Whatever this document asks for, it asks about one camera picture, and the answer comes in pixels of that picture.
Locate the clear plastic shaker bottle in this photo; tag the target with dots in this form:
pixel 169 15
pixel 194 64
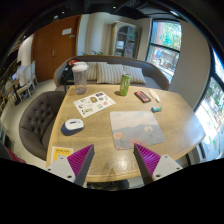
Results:
pixel 80 78

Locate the black and red phone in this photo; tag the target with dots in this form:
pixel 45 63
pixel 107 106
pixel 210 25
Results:
pixel 142 96

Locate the striped cushion left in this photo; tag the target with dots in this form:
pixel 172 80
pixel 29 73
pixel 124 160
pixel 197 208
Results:
pixel 91 72

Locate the striped cushion middle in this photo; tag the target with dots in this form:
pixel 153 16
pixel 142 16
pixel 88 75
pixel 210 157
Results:
pixel 109 73

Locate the pastel landscape mouse pad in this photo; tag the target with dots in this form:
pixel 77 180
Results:
pixel 130 127

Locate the white and blue computer mouse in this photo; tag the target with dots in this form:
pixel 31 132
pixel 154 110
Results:
pixel 72 126

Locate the grey curved sofa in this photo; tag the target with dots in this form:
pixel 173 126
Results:
pixel 153 76

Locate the striped cushion right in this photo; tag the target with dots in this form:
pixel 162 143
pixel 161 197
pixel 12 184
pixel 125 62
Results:
pixel 135 73

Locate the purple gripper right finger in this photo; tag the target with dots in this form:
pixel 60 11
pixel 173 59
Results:
pixel 153 166

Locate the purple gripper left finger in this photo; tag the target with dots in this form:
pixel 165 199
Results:
pixel 73 168

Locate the white sticker sheet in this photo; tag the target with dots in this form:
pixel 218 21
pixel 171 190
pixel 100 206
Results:
pixel 92 104

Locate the small teal eraser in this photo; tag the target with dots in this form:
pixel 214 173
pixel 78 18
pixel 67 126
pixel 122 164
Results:
pixel 156 109

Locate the glass door cabinet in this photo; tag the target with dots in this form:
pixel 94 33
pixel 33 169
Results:
pixel 125 40

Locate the wooden door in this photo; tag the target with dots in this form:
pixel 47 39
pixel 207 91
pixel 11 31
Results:
pixel 53 44

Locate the grey tufted armchair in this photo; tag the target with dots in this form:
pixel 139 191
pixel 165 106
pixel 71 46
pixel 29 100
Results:
pixel 37 121

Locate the black backpack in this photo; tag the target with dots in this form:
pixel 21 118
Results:
pixel 67 74

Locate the striped cushion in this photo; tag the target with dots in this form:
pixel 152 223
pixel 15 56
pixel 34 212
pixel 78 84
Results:
pixel 91 72
pixel 109 73
pixel 135 73

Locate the yellow booklet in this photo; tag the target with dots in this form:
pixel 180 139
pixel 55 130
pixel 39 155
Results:
pixel 56 151

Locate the white tube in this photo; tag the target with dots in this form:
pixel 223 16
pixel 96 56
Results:
pixel 154 95

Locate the green drink can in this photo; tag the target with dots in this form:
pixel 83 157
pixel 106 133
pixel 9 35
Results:
pixel 125 83

